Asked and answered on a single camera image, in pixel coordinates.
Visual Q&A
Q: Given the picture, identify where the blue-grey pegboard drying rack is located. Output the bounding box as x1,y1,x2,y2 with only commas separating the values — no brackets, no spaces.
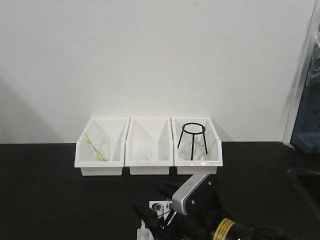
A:
291,32,320,155

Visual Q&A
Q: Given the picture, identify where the white storage bin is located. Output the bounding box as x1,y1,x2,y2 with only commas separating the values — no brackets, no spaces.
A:
171,117,223,175
74,117,130,177
124,117,174,175

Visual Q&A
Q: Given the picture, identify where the small clear glass beaker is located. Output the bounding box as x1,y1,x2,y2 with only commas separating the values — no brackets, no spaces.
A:
139,144,153,161

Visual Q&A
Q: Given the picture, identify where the plastic bag of grey pegs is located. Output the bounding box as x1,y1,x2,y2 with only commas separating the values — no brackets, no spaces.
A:
305,24,320,87

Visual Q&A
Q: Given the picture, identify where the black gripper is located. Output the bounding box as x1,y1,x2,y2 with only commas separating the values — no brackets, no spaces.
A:
133,181,233,240

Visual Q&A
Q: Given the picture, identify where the white left storage bin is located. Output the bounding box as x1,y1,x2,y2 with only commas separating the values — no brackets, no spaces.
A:
74,117,130,177

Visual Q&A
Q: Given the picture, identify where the black lab sink basin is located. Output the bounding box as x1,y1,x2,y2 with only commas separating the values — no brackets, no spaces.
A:
287,168,320,212

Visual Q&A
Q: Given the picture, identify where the clear glass test tube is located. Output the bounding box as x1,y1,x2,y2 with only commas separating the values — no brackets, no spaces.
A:
151,202,172,220

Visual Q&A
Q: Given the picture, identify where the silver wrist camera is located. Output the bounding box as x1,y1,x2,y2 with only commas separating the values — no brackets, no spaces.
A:
172,174,218,216

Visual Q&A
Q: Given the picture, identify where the black wire tripod stand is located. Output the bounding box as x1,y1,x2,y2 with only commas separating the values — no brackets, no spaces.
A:
177,122,208,154

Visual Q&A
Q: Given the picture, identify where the white middle storage bin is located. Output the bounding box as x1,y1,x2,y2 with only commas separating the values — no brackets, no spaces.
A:
124,117,174,175

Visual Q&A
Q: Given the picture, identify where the white test tube rack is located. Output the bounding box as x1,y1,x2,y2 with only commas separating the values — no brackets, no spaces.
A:
133,199,172,240

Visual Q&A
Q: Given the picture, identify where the white right storage bin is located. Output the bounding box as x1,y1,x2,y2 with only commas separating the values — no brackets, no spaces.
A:
171,117,223,175

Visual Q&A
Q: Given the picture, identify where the clear glass flask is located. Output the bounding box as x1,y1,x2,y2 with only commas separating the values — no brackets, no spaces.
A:
179,140,207,161

